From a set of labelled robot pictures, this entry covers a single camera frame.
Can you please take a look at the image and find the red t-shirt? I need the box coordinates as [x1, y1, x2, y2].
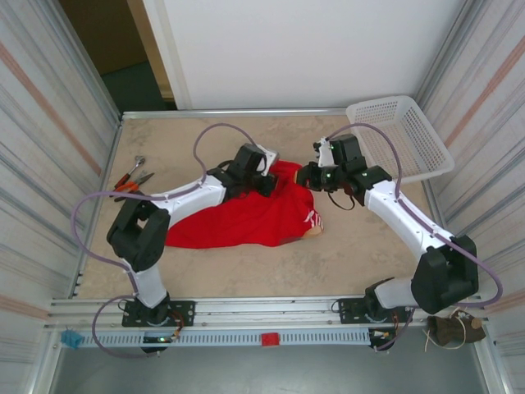
[165, 159, 326, 250]

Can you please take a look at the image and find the white plastic mesh basket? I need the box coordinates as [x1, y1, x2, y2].
[345, 94, 455, 184]

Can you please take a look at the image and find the brown cloth pouch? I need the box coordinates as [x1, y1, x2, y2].
[426, 314, 487, 348]

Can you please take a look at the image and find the brown board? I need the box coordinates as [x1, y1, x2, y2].
[59, 0, 151, 77]

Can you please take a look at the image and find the blue clip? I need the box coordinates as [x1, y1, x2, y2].
[60, 330, 81, 350]

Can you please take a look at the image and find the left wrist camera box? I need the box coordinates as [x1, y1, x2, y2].
[262, 147, 281, 176]

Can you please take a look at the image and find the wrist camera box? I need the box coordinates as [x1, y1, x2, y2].
[262, 147, 281, 176]
[313, 138, 336, 166]

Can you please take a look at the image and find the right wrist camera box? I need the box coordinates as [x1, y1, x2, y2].
[313, 138, 336, 166]

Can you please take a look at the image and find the aluminium mounting rail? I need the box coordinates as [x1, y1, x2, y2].
[47, 293, 491, 332]

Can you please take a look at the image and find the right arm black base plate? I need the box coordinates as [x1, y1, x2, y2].
[336, 297, 413, 325]

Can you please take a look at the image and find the white door frame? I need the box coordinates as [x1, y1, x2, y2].
[126, 0, 194, 112]

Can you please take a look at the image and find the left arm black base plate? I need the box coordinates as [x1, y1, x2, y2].
[121, 300, 196, 328]

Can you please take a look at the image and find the grey slotted cable duct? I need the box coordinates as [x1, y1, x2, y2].
[85, 330, 372, 348]

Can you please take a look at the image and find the white string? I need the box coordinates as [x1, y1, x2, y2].
[424, 305, 473, 350]

